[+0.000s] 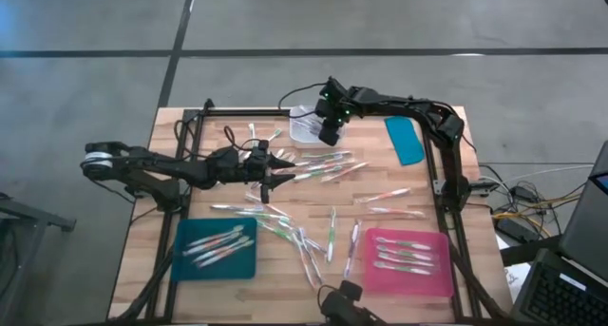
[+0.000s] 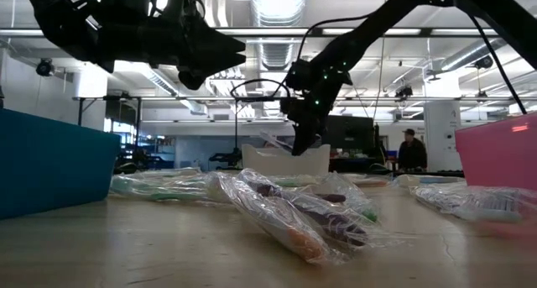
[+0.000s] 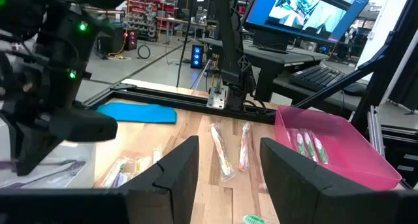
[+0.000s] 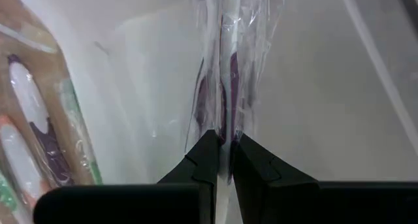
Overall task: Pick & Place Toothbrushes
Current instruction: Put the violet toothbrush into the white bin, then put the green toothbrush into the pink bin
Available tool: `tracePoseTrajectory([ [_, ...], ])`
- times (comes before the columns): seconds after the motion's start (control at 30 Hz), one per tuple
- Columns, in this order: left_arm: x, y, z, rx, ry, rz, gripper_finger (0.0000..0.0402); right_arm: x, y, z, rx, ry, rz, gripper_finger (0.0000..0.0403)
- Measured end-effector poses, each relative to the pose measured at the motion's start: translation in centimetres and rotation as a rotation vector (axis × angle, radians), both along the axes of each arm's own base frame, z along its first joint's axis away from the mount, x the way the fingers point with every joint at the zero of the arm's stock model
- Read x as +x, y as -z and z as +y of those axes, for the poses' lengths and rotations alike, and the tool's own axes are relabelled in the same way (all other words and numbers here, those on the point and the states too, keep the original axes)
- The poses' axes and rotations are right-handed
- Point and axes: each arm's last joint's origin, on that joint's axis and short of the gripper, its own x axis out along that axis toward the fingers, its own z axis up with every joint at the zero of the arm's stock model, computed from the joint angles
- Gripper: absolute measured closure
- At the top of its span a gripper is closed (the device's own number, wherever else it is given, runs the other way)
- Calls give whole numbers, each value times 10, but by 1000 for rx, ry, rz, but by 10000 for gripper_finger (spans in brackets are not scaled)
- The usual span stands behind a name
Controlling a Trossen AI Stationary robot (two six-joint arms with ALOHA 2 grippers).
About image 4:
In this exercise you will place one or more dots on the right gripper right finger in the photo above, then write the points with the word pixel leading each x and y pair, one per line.
pixel 310 204

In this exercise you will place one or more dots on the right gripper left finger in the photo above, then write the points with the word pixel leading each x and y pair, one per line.
pixel 130 204

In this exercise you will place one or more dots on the white plastic bin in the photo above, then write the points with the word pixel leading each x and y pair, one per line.
pixel 326 119

